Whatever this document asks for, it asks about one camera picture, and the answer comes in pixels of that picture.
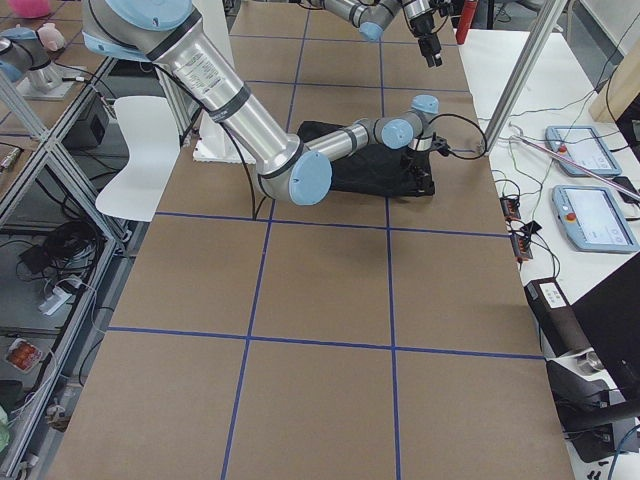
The white power strip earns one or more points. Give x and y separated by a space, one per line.
59 295

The black box with label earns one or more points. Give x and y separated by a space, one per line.
559 331

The black monitor screen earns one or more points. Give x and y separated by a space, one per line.
609 316

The aluminium frame post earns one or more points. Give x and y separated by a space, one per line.
536 40

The red cylinder bottle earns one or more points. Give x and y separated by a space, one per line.
465 21

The long reacher grabber stick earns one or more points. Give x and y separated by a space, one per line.
576 170

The teach pendant tablet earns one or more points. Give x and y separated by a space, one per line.
584 146
592 220

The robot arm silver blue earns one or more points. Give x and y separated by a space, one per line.
171 33
372 19

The upper teach pendant tablet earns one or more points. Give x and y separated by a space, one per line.
584 146

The black t-shirt with logo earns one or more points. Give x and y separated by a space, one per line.
376 169

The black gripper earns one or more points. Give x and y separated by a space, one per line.
422 31
414 161

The tray of red items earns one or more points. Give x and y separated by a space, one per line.
23 355

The lower teach pendant tablet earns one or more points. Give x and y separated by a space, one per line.
592 220

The pink plush toy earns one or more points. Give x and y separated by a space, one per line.
30 9

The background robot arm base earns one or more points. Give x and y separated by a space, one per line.
25 61

